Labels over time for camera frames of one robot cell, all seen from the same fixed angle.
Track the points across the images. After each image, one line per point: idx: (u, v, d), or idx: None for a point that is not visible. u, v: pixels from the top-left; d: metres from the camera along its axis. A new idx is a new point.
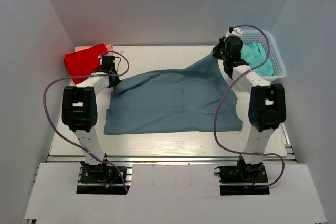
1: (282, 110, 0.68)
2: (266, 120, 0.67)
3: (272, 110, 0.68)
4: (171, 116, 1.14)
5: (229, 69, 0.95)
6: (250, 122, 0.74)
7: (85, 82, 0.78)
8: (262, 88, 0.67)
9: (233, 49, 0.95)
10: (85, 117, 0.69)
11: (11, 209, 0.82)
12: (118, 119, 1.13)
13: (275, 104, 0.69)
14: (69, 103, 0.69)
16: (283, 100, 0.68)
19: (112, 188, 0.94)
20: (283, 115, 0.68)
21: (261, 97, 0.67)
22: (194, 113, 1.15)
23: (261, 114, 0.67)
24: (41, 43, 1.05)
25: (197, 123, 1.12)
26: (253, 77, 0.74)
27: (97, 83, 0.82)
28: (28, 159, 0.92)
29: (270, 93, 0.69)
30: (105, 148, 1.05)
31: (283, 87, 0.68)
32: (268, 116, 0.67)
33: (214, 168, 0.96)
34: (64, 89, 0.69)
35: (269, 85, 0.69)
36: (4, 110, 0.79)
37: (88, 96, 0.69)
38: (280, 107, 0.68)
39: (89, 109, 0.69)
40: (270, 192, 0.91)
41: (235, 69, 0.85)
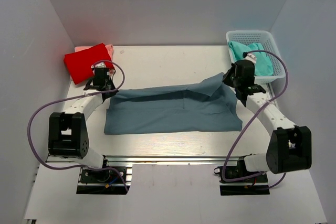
1: (306, 158, 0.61)
2: (288, 168, 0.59)
3: (295, 157, 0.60)
4: (172, 117, 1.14)
5: (242, 95, 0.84)
6: (269, 167, 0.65)
7: (74, 105, 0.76)
8: (286, 133, 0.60)
9: (245, 73, 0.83)
10: (74, 148, 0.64)
11: (11, 209, 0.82)
12: (118, 119, 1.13)
13: (300, 151, 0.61)
14: (56, 133, 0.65)
16: (308, 147, 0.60)
19: (112, 188, 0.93)
20: (307, 163, 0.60)
21: (284, 143, 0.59)
22: (194, 113, 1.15)
23: (283, 162, 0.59)
24: (41, 44, 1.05)
25: (197, 123, 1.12)
26: (274, 115, 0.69)
27: (88, 105, 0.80)
28: (28, 159, 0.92)
29: (293, 134, 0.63)
30: (105, 149, 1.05)
31: (309, 131, 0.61)
32: (290, 164, 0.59)
33: (214, 168, 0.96)
34: (50, 117, 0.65)
35: (293, 127, 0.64)
36: (4, 110, 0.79)
37: (76, 124, 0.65)
38: (305, 155, 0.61)
39: (78, 140, 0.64)
40: (270, 192, 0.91)
41: (250, 98, 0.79)
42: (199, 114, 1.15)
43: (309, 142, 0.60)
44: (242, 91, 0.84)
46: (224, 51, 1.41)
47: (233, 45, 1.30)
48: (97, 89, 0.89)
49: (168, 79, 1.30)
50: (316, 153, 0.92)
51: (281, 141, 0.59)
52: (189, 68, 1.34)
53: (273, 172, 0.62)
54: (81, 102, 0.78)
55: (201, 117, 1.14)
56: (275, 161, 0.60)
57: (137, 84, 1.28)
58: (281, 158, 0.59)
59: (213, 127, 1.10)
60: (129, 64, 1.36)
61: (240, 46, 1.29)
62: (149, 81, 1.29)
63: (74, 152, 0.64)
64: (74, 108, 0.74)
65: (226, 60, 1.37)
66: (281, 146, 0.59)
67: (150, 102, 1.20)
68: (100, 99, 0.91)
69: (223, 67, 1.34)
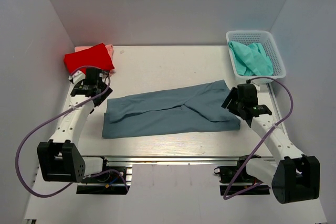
1: (314, 189, 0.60)
2: (295, 199, 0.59)
3: (303, 188, 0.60)
4: (171, 117, 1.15)
5: (247, 115, 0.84)
6: (274, 194, 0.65)
7: (63, 128, 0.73)
8: (293, 163, 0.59)
9: (247, 93, 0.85)
10: (70, 177, 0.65)
11: (11, 208, 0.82)
12: (118, 123, 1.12)
13: (307, 180, 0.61)
14: (49, 163, 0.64)
16: (316, 178, 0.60)
19: (112, 188, 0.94)
20: (315, 193, 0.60)
21: (293, 177, 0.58)
22: (192, 113, 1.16)
23: (290, 196, 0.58)
24: (41, 44, 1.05)
25: (196, 124, 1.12)
26: (281, 141, 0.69)
27: (77, 125, 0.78)
28: (28, 159, 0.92)
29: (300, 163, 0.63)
30: (104, 151, 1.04)
31: (318, 162, 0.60)
32: (297, 196, 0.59)
33: (214, 168, 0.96)
34: (38, 150, 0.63)
35: (300, 157, 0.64)
36: (4, 112, 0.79)
37: (67, 159, 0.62)
38: (313, 185, 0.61)
39: (73, 172, 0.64)
40: (269, 192, 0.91)
41: (255, 119, 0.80)
42: (196, 114, 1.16)
43: (317, 173, 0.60)
44: (247, 110, 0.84)
46: (224, 51, 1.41)
47: (233, 45, 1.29)
48: (87, 88, 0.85)
49: (167, 80, 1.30)
50: (315, 153, 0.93)
51: (289, 173, 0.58)
52: (189, 68, 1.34)
53: (280, 202, 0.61)
54: (70, 123, 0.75)
55: (200, 118, 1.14)
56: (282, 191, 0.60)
57: (136, 84, 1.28)
58: (288, 191, 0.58)
59: (212, 127, 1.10)
60: (128, 64, 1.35)
61: (240, 46, 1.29)
62: (148, 81, 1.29)
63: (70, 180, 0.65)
64: (62, 131, 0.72)
65: (226, 60, 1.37)
66: (288, 179, 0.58)
67: (149, 104, 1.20)
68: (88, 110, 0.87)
69: (222, 67, 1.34)
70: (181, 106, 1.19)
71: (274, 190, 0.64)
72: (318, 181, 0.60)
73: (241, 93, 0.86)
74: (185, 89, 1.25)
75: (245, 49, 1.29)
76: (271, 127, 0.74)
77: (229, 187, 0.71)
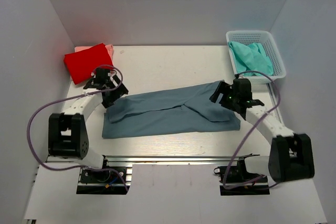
1: (309, 166, 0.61)
2: (292, 176, 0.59)
3: (297, 166, 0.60)
4: (172, 117, 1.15)
5: (241, 109, 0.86)
6: (272, 176, 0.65)
7: (74, 106, 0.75)
8: (285, 140, 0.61)
9: (242, 88, 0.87)
10: (74, 149, 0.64)
11: (11, 208, 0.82)
12: (118, 123, 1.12)
13: (301, 158, 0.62)
14: (56, 134, 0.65)
16: (309, 153, 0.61)
19: (112, 188, 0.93)
20: (311, 171, 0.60)
21: (285, 150, 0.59)
22: (192, 113, 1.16)
23: (286, 170, 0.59)
24: (41, 44, 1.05)
25: (196, 124, 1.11)
26: (273, 124, 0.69)
27: (88, 104, 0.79)
28: (28, 159, 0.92)
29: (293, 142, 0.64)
30: (105, 151, 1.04)
31: (308, 138, 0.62)
32: (293, 173, 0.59)
33: (214, 168, 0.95)
34: (50, 118, 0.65)
35: (292, 135, 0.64)
36: (4, 111, 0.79)
37: (76, 124, 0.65)
38: (307, 163, 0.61)
39: (78, 145, 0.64)
40: (270, 192, 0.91)
41: (249, 110, 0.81)
42: (196, 114, 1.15)
43: (309, 149, 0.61)
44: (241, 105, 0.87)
46: (224, 51, 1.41)
47: (233, 45, 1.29)
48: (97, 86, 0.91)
49: (167, 80, 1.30)
50: (316, 153, 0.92)
51: (281, 149, 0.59)
52: (189, 68, 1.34)
53: (277, 182, 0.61)
54: (81, 103, 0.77)
55: (200, 118, 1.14)
56: (277, 169, 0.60)
57: (136, 84, 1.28)
58: (282, 167, 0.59)
59: (212, 127, 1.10)
60: (129, 64, 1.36)
61: (241, 46, 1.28)
62: (148, 81, 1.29)
63: (73, 152, 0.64)
64: (73, 108, 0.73)
65: (225, 60, 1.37)
66: (281, 153, 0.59)
67: (149, 103, 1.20)
68: (98, 98, 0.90)
69: (222, 67, 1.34)
70: (181, 106, 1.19)
71: (271, 171, 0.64)
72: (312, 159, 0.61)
73: (237, 87, 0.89)
74: (185, 89, 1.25)
75: (245, 49, 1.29)
76: (264, 114, 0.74)
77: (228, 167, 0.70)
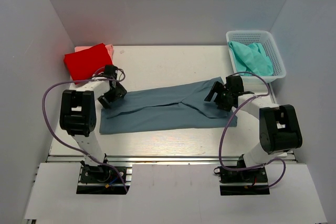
1: (296, 132, 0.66)
2: (280, 145, 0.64)
3: (286, 133, 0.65)
4: (169, 114, 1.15)
5: (234, 100, 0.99)
6: (264, 149, 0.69)
7: (85, 86, 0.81)
8: (272, 111, 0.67)
9: (234, 82, 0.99)
10: (83, 122, 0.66)
11: (11, 208, 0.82)
12: (114, 120, 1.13)
13: (289, 126, 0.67)
14: (67, 107, 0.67)
16: (295, 122, 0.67)
19: (112, 188, 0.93)
20: (298, 139, 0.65)
21: (271, 118, 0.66)
22: (190, 110, 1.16)
23: (274, 137, 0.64)
24: (41, 43, 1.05)
25: (193, 121, 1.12)
26: (260, 102, 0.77)
27: (97, 87, 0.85)
28: (28, 159, 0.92)
29: (280, 115, 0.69)
30: (104, 149, 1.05)
31: (293, 108, 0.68)
32: (283, 141, 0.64)
33: (214, 168, 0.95)
34: (63, 93, 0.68)
35: (279, 108, 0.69)
36: (4, 110, 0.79)
37: (86, 99, 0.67)
38: (294, 129, 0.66)
39: (87, 117, 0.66)
40: (270, 192, 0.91)
41: (241, 97, 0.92)
42: (193, 111, 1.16)
43: (294, 117, 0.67)
44: (233, 95, 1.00)
46: (224, 51, 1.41)
47: (233, 45, 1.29)
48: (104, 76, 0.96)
49: (167, 79, 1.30)
50: (316, 152, 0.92)
51: (268, 118, 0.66)
52: (189, 68, 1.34)
53: (268, 152, 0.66)
54: (91, 84, 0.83)
55: (199, 114, 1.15)
56: (268, 138, 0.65)
57: (136, 84, 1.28)
58: (271, 135, 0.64)
59: (210, 123, 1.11)
60: (129, 63, 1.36)
61: (241, 46, 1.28)
62: (148, 81, 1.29)
63: (82, 125, 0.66)
64: (84, 87, 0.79)
65: (225, 60, 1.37)
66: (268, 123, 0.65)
67: (148, 102, 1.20)
68: (106, 86, 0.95)
69: (222, 67, 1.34)
70: (177, 104, 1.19)
71: (263, 144, 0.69)
72: (298, 125, 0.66)
73: (229, 83, 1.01)
74: (182, 88, 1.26)
75: (245, 49, 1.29)
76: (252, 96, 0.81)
77: (221, 162, 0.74)
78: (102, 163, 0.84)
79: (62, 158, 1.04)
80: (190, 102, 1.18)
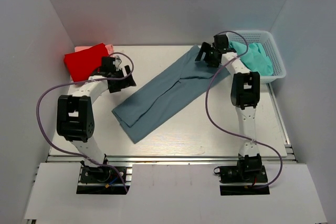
1: (256, 94, 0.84)
2: (243, 102, 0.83)
3: (249, 94, 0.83)
4: (178, 94, 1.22)
5: (219, 55, 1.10)
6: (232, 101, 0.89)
7: (82, 89, 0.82)
8: (242, 76, 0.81)
9: (220, 39, 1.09)
10: (81, 128, 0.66)
11: (11, 208, 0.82)
12: (135, 125, 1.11)
13: (252, 88, 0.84)
14: (64, 114, 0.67)
16: (258, 85, 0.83)
19: (112, 188, 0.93)
20: (257, 97, 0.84)
21: (240, 82, 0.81)
22: (192, 81, 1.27)
23: (239, 96, 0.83)
24: (41, 43, 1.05)
25: (200, 87, 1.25)
26: (238, 66, 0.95)
27: (95, 89, 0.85)
28: (28, 158, 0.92)
29: (249, 78, 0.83)
30: (108, 152, 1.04)
31: (259, 75, 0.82)
32: (245, 99, 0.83)
33: (214, 168, 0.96)
34: (59, 98, 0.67)
35: (248, 73, 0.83)
36: (4, 111, 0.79)
37: (83, 106, 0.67)
38: (255, 92, 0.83)
39: (84, 124, 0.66)
40: (269, 192, 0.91)
41: (224, 56, 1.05)
42: (195, 80, 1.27)
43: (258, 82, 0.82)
44: (218, 52, 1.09)
46: None
47: (233, 45, 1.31)
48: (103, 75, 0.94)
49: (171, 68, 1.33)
50: (316, 152, 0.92)
51: (238, 82, 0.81)
52: None
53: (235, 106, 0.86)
54: (88, 86, 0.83)
55: (200, 80, 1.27)
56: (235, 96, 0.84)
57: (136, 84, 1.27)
58: (238, 94, 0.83)
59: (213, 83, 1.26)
60: (129, 63, 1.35)
61: (240, 46, 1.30)
62: (150, 83, 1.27)
63: (81, 132, 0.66)
64: (81, 92, 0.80)
65: None
66: (238, 85, 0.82)
67: (157, 99, 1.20)
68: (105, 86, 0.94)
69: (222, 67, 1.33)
70: (179, 81, 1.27)
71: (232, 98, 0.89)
72: (259, 88, 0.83)
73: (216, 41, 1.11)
74: (174, 65, 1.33)
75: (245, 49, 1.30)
76: (233, 58, 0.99)
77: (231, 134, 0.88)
78: (101, 165, 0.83)
79: (62, 157, 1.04)
80: (188, 75, 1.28)
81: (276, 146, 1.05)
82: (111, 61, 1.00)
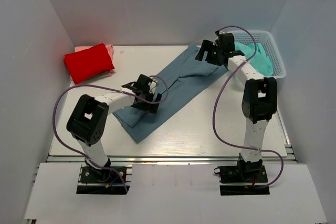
1: (273, 103, 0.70)
2: (258, 113, 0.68)
3: (264, 103, 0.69)
4: (177, 93, 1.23)
5: (223, 59, 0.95)
6: (243, 113, 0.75)
7: (105, 95, 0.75)
8: (255, 82, 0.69)
9: (226, 40, 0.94)
10: (87, 132, 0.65)
11: (11, 208, 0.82)
12: (136, 126, 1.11)
13: (267, 97, 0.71)
14: (79, 112, 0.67)
16: (275, 93, 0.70)
19: (112, 188, 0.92)
20: (274, 108, 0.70)
21: (253, 90, 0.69)
22: (190, 79, 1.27)
23: (254, 107, 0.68)
24: (41, 43, 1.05)
25: (199, 85, 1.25)
26: (248, 70, 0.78)
27: (118, 100, 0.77)
28: (28, 158, 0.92)
29: (263, 85, 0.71)
30: (108, 151, 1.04)
31: (275, 81, 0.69)
32: (260, 110, 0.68)
33: (214, 168, 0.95)
34: (82, 96, 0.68)
35: (262, 79, 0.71)
36: (4, 112, 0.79)
37: (98, 112, 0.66)
38: (272, 100, 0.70)
39: (92, 129, 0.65)
40: (270, 192, 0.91)
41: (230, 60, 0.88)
42: (193, 77, 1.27)
43: (275, 89, 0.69)
44: (224, 55, 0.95)
46: None
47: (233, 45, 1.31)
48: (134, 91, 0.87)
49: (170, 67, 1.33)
50: (316, 152, 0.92)
51: (251, 89, 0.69)
52: None
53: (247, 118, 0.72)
54: (113, 95, 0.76)
55: (198, 78, 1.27)
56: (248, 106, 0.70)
57: None
58: (251, 105, 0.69)
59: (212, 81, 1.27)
60: (129, 63, 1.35)
61: (241, 46, 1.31)
62: None
63: (85, 136, 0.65)
64: (104, 97, 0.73)
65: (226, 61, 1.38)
66: (251, 93, 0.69)
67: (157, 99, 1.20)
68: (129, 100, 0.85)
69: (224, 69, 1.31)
70: (177, 80, 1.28)
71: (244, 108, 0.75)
72: (276, 97, 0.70)
73: (220, 42, 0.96)
74: (172, 64, 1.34)
75: (245, 49, 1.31)
76: (242, 62, 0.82)
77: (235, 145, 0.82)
78: (102, 167, 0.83)
79: (62, 157, 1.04)
80: (186, 74, 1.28)
81: (276, 146, 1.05)
82: (146, 81, 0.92)
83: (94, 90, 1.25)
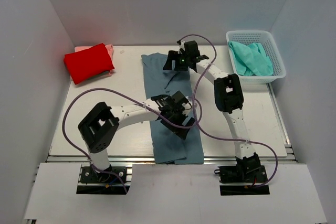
1: (240, 95, 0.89)
2: (230, 105, 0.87)
3: (232, 96, 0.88)
4: None
5: (193, 64, 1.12)
6: (218, 108, 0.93)
7: (124, 108, 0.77)
8: (222, 81, 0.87)
9: (191, 47, 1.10)
10: (91, 141, 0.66)
11: (11, 208, 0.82)
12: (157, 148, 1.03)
13: (234, 91, 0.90)
14: (92, 118, 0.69)
16: (239, 86, 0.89)
19: (112, 188, 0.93)
20: (241, 97, 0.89)
21: (221, 87, 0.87)
22: (174, 85, 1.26)
23: (224, 101, 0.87)
24: (41, 43, 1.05)
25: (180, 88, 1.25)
26: (214, 71, 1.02)
27: (136, 115, 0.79)
28: (28, 159, 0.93)
29: (229, 82, 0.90)
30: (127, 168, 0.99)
31: (237, 76, 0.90)
32: (230, 102, 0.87)
33: (214, 169, 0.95)
34: (99, 103, 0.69)
35: (227, 76, 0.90)
36: (4, 111, 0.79)
37: (106, 126, 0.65)
38: (238, 93, 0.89)
39: (96, 140, 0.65)
40: (269, 192, 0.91)
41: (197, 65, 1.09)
42: (174, 83, 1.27)
43: (239, 83, 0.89)
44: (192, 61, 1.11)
46: (224, 51, 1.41)
47: (233, 45, 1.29)
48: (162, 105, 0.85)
49: None
50: (316, 152, 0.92)
51: (220, 87, 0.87)
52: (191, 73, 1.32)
53: (222, 110, 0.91)
54: (133, 109, 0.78)
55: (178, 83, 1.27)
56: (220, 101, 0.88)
57: (136, 84, 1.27)
58: (222, 99, 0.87)
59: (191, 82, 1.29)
60: (129, 63, 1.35)
61: (241, 46, 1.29)
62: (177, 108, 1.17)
63: (89, 143, 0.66)
64: (122, 110, 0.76)
65: (227, 60, 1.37)
66: (220, 91, 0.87)
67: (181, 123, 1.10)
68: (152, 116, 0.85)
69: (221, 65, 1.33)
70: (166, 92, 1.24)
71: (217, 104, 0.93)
72: (241, 88, 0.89)
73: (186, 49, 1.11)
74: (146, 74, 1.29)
75: (245, 49, 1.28)
76: (208, 65, 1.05)
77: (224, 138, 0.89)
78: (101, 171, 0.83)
79: (62, 157, 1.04)
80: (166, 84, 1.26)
81: (276, 146, 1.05)
82: (181, 100, 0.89)
83: (92, 92, 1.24)
